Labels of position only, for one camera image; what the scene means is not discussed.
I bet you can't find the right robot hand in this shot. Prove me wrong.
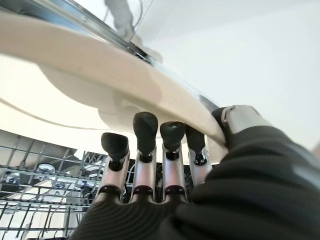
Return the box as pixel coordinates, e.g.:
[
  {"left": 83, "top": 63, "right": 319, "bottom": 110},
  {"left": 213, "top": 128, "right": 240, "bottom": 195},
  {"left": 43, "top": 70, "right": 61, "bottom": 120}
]
[{"left": 72, "top": 104, "right": 320, "bottom": 240}]

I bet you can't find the cream round plate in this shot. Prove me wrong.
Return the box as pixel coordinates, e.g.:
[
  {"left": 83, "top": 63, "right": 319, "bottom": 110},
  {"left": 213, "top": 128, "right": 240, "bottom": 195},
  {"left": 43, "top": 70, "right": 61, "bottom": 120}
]
[{"left": 0, "top": 14, "right": 227, "bottom": 154}]

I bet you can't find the wire dishwasher rack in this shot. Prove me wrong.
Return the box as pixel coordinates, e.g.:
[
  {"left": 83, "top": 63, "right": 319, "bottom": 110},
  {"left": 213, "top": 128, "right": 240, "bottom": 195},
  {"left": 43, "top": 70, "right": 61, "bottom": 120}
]
[{"left": 0, "top": 129, "right": 213, "bottom": 240}]

